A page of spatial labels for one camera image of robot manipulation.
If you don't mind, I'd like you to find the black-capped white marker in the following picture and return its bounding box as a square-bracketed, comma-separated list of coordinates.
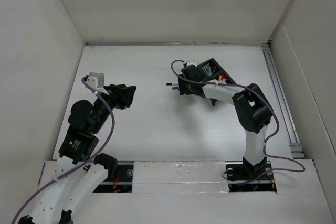
[166, 82, 179, 86]

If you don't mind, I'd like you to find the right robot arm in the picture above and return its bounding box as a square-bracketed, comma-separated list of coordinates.
[178, 61, 272, 177]

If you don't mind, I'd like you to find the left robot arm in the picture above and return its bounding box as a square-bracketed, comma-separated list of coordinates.
[12, 84, 136, 223]

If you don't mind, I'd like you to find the black two-compartment organizer box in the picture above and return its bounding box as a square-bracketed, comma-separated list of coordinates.
[197, 58, 236, 84]

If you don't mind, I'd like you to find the white foam block front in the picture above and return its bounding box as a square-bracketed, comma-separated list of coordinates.
[132, 161, 229, 194]

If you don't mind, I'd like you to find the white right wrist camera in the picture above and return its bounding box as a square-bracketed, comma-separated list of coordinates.
[183, 61, 197, 67]

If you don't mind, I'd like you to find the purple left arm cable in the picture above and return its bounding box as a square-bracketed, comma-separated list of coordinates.
[12, 76, 116, 224]

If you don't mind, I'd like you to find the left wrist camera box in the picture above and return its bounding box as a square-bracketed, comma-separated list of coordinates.
[81, 72, 110, 95]

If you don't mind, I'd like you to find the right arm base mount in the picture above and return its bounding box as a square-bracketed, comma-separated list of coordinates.
[222, 163, 276, 193]

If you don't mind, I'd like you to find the aluminium rail right edge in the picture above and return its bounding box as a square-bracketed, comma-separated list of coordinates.
[261, 44, 306, 159]

